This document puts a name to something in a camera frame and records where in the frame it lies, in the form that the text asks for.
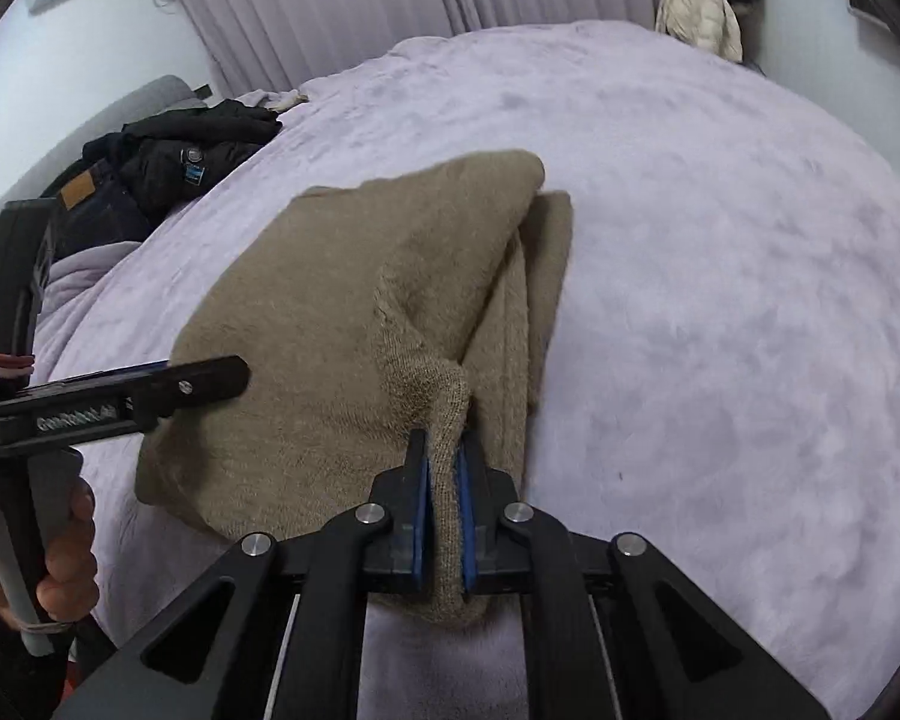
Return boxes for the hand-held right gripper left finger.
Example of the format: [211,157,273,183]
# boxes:
[52,429,430,720]

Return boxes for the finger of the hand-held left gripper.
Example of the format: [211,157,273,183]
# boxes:
[94,357,251,421]

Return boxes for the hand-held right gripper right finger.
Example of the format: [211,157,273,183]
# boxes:
[454,435,833,720]

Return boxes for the olive brown knit sweater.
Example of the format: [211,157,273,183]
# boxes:
[135,148,575,627]

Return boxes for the person's left hand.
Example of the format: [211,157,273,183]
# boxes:
[0,480,98,627]

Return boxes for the dark blue jeans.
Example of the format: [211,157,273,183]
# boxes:
[41,157,155,263]

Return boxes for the black jacket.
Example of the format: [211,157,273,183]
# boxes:
[82,99,282,203]

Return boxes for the grey upholstered headboard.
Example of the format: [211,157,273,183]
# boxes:
[15,75,211,203]

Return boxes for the small white cloth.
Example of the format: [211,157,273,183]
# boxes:
[232,88,308,112]

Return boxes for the lavender fleece blanket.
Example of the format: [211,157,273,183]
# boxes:
[30,19,900,720]

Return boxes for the grey pleated curtains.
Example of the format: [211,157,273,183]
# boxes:
[157,0,676,102]

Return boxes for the cream puffer jacket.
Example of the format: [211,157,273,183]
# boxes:
[655,0,743,65]

